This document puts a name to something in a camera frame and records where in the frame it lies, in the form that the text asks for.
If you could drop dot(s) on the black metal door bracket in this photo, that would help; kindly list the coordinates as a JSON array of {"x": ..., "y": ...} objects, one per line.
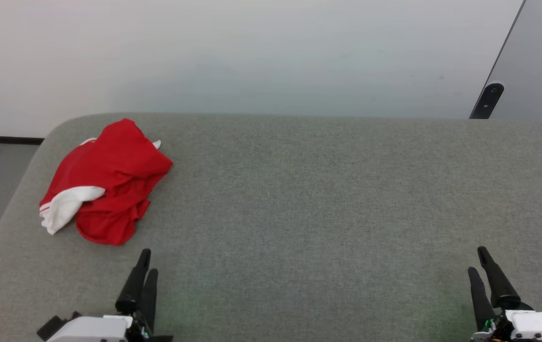
[{"x": 487, "y": 100}]

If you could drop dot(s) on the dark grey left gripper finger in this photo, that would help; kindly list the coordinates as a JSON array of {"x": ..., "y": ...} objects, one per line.
[
  {"x": 133, "y": 285},
  {"x": 151, "y": 294}
]

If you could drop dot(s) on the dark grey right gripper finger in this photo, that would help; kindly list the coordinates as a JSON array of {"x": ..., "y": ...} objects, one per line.
[
  {"x": 481, "y": 299},
  {"x": 500, "y": 285}
]

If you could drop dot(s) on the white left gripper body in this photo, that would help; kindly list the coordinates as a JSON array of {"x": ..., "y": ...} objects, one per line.
[{"x": 92, "y": 330}]

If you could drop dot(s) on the red white basketball jersey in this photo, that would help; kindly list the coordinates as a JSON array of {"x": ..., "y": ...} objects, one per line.
[{"x": 119, "y": 175}]

